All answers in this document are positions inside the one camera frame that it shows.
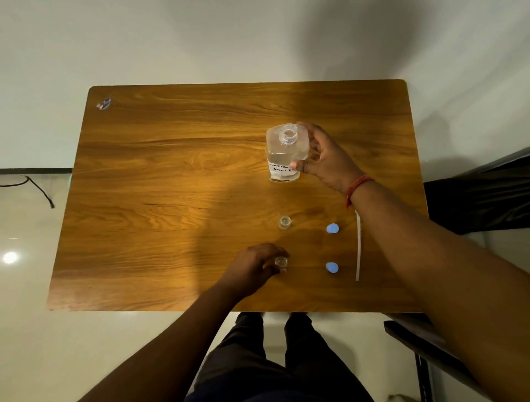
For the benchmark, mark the person's left hand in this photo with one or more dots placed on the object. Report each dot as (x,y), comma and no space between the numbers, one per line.
(244,273)

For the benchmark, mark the person's right hand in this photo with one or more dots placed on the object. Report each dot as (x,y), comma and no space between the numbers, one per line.
(333,163)

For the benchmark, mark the person's right thumb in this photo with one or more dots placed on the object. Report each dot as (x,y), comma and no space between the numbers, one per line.
(302,165)

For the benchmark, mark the person's left thumb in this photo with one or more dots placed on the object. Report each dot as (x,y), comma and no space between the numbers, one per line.
(273,271)

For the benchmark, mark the small clear glass vial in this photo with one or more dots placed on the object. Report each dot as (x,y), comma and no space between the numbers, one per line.
(284,222)
(281,262)

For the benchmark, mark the clear plastic bottle white label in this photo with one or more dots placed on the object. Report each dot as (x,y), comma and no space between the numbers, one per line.
(286,155)

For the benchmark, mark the person's right forearm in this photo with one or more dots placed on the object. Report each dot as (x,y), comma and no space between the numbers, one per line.
(439,281)

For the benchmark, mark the person's left forearm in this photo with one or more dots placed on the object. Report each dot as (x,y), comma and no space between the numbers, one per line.
(165,352)

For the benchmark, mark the round blue cap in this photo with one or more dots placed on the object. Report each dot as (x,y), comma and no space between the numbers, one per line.
(332,228)
(332,268)

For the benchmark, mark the white paper strip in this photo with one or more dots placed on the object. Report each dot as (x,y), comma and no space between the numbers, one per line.
(358,248)

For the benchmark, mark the person's black trousers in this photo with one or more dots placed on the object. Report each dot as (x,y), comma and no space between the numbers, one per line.
(285,364)

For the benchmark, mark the black chair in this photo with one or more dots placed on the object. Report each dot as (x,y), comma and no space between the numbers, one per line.
(430,352)

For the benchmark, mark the black cloth-covered furniture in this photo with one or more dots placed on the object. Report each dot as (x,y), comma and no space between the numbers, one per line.
(480,194)

